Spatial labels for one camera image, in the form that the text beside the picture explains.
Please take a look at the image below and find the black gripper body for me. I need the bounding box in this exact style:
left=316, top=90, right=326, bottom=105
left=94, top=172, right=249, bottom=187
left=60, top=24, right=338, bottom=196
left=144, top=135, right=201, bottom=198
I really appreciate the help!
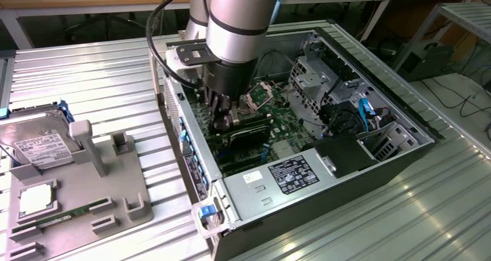
left=201, top=58, right=258, bottom=101

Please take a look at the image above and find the graphics card with metal bracket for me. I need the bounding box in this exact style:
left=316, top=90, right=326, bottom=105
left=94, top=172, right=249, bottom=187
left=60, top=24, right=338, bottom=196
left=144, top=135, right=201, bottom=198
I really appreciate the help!
left=208, top=116, right=272, bottom=150

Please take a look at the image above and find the metal socket cover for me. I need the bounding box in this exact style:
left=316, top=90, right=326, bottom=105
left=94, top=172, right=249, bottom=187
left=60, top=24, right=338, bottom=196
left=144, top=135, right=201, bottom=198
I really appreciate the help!
left=244, top=81, right=277, bottom=109

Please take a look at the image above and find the green motherboard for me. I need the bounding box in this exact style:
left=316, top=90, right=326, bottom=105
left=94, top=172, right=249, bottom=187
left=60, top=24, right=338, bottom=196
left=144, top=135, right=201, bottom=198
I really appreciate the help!
left=189, top=79, right=318, bottom=177

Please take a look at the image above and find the silver chipset heatsink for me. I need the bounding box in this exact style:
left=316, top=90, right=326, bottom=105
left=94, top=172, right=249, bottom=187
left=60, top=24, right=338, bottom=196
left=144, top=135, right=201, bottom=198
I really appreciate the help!
left=269, top=141, right=298, bottom=158

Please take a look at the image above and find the silver drive cage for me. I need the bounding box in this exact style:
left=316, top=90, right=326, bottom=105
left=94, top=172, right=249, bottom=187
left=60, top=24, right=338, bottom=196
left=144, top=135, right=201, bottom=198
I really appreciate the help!
left=286, top=55, right=369, bottom=129

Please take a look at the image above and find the silver power supply unit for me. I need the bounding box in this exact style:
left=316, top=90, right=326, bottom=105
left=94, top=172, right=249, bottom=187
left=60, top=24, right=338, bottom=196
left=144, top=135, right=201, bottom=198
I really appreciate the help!
left=221, top=149, right=338, bottom=224

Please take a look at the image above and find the black fan shroud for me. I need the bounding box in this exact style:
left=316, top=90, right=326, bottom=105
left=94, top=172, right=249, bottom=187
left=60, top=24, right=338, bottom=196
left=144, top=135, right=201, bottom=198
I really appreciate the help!
left=300, top=133, right=378, bottom=179

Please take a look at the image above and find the blue disk caddy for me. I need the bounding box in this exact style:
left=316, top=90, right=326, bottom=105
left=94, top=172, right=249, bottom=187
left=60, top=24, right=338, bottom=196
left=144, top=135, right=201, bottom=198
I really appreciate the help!
left=6, top=99, right=72, bottom=129

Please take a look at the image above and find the silver disk bay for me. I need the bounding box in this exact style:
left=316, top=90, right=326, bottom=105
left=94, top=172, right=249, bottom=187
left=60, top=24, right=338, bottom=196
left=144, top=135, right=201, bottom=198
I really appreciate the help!
left=356, top=121, right=420, bottom=163

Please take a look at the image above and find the grey parts rack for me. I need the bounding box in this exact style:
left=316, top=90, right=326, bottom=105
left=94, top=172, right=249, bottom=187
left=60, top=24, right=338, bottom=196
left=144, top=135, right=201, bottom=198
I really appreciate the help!
left=0, top=120, right=154, bottom=261

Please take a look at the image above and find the open black PC case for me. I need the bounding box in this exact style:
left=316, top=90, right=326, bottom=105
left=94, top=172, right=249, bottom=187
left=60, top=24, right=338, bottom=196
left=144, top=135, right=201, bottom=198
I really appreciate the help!
left=146, top=19, right=445, bottom=261

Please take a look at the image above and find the silver hard disk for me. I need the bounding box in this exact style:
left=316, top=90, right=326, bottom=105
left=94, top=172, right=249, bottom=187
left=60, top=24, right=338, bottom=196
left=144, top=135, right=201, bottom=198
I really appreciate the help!
left=0, top=111, right=76, bottom=170

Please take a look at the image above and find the black box under desk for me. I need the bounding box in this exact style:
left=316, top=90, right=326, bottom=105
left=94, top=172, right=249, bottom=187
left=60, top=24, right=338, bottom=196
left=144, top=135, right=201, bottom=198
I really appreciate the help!
left=397, top=41, right=456, bottom=82

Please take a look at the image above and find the loose green RAM stick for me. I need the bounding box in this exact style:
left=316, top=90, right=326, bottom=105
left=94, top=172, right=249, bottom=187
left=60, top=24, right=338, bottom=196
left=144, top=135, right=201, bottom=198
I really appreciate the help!
left=17, top=205, right=96, bottom=226

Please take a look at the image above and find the silver CPU chip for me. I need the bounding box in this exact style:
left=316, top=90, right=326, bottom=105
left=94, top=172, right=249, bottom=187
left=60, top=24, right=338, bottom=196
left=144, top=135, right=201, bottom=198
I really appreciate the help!
left=18, top=185, right=53, bottom=214

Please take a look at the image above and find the grey aluminium profile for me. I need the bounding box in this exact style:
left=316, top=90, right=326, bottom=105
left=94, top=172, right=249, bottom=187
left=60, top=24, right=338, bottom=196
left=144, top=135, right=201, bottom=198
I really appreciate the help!
left=0, top=49, right=17, bottom=110

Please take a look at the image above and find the metal slat side table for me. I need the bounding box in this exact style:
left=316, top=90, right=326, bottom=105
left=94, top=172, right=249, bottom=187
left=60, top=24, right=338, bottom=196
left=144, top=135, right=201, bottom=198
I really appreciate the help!
left=390, top=2, right=491, bottom=72

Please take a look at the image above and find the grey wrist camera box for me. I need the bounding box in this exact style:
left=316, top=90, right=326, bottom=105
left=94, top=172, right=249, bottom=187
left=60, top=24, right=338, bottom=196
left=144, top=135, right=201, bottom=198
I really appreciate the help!
left=164, top=42, right=222, bottom=85

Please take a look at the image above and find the thin black arched wire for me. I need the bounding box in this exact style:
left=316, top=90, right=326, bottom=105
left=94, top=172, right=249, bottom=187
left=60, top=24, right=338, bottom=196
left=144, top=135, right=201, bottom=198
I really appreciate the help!
left=257, top=49, right=294, bottom=80

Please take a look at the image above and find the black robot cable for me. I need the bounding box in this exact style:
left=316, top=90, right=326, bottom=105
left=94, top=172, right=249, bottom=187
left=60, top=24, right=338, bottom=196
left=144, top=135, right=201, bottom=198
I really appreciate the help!
left=145, top=0, right=206, bottom=91

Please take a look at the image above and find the black wire bundle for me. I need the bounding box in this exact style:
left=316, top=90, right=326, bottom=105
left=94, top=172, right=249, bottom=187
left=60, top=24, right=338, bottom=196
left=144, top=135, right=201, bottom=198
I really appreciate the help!
left=320, top=101, right=364, bottom=137

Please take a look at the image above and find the blue SATA wire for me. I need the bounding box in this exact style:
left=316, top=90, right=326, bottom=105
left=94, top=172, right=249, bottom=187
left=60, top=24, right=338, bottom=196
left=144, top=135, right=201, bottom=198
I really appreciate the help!
left=358, top=98, right=374, bottom=134

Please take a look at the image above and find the black floor cable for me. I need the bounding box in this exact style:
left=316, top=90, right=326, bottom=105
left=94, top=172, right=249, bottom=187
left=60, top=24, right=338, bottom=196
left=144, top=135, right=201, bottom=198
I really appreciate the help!
left=420, top=78, right=491, bottom=116

